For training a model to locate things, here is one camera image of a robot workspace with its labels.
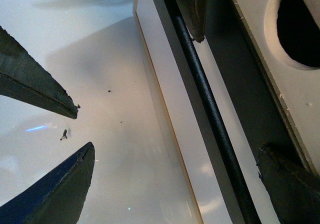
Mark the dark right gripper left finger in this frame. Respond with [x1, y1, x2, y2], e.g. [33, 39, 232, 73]
[176, 0, 208, 43]

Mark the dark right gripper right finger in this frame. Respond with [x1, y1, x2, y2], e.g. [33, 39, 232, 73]
[257, 145, 320, 224]

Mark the white drawer with black handle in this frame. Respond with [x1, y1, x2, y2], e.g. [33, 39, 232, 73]
[154, 0, 320, 224]

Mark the small dark debris speck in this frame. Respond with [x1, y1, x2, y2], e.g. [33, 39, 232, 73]
[60, 129, 68, 141]

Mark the dark fingertip at left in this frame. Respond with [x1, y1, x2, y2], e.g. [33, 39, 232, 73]
[0, 28, 78, 119]

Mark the blue-edged dark fingertip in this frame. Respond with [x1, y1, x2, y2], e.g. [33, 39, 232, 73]
[0, 142, 95, 224]

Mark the wooden drawer cabinet frame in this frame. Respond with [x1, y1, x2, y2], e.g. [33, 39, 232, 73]
[133, 0, 204, 224]

